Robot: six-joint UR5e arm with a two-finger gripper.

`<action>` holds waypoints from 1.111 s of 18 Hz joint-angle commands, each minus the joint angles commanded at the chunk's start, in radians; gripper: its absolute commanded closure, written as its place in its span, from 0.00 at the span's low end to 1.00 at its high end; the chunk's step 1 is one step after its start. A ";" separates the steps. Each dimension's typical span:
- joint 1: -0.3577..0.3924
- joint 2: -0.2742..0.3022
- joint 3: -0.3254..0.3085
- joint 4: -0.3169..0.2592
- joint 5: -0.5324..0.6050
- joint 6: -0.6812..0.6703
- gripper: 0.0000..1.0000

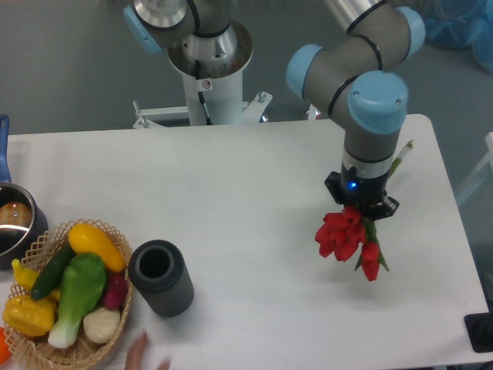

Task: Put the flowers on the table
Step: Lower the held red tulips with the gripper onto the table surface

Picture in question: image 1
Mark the green cucumber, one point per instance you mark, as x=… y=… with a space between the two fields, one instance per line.
x=50 y=277

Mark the woven wicker basket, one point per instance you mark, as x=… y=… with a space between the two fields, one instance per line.
x=36 y=352

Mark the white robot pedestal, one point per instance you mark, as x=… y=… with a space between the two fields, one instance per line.
x=212 y=75

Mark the yellow banana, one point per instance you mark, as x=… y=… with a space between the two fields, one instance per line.
x=26 y=278

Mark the blue handled steel pot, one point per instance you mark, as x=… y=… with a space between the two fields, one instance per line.
x=22 y=221

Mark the blue plastic bag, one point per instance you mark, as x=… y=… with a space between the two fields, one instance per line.
x=461 y=25

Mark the green bok choy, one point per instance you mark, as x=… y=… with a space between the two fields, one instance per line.
x=82 y=285

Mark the bare human hand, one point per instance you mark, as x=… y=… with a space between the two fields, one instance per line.
x=134 y=357

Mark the black device at edge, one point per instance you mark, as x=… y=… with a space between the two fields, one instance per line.
x=479 y=329

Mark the yellow squash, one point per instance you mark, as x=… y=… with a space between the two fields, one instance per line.
x=86 y=238

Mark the white frame at right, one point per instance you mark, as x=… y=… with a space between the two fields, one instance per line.
x=478 y=175

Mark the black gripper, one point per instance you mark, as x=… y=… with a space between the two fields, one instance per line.
x=368 y=195

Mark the dark grey ribbed vase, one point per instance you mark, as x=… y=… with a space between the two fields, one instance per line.
x=158 y=271

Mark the yellow corn cob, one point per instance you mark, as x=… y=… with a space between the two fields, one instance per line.
x=28 y=317

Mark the red tulip bouquet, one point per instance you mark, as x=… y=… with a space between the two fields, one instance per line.
x=344 y=233

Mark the orange fruit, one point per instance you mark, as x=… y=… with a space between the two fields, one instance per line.
x=5 y=354

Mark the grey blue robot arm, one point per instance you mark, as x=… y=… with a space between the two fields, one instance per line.
x=353 y=84

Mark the white garlic bulb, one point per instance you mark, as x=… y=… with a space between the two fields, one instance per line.
x=101 y=325

